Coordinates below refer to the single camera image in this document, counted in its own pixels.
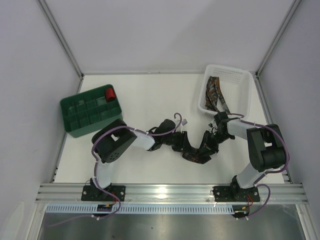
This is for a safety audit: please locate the dark brown patterned tie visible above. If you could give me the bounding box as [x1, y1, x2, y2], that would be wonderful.
[182, 152, 212, 165]

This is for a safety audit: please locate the aluminium frame post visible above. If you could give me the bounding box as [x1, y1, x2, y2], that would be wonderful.
[255, 0, 303, 78]
[36, 0, 84, 80]

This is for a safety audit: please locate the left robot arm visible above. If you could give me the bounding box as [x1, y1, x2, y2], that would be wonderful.
[90, 119, 197, 191]

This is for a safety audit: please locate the orange blue patterned tie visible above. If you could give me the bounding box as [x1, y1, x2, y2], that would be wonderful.
[205, 76, 231, 114]

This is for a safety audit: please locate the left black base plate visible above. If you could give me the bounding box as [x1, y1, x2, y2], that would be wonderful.
[81, 185, 126, 202]

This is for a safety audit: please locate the left aluminium frame post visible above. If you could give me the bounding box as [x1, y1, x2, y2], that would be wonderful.
[36, 0, 84, 80]

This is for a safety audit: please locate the white slotted cable duct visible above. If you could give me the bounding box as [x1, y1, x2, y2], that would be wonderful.
[45, 203, 235, 215]

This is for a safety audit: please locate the red rolled tie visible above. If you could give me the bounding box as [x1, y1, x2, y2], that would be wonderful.
[104, 87, 117, 103]

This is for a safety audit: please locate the aluminium mounting rail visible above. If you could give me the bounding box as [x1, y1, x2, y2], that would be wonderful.
[35, 183, 309, 205]

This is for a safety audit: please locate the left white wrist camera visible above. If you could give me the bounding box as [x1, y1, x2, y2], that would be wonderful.
[177, 119, 188, 132]

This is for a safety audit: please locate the right aluminium frame post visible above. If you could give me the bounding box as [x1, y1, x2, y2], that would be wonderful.
[255, 0, 303, 78]

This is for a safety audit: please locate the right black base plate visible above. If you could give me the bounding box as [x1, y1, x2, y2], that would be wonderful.
[213, 185, 261, 203]

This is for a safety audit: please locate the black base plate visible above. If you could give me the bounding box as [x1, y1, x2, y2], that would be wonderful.
[81, 185, 126, 202]
[213, 185, 261, 203]

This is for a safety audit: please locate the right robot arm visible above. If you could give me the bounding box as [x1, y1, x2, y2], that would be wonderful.
[196, 111, 290, 202]

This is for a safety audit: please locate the green compartment tray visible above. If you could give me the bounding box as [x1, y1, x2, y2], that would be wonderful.
[59, 84, 123, 138]

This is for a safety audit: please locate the white plastic basket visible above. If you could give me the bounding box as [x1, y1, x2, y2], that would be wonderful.
[197, 64, 253, 117]

